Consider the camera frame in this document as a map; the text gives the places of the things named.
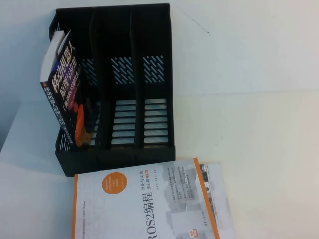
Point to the black plastic book stand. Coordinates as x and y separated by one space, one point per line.
154 37

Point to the white car suspension book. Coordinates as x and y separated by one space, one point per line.
219 194

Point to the dark mobile robot book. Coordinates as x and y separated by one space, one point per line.
63 82

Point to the white orange ROS2 book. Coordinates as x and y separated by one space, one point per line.
139 206

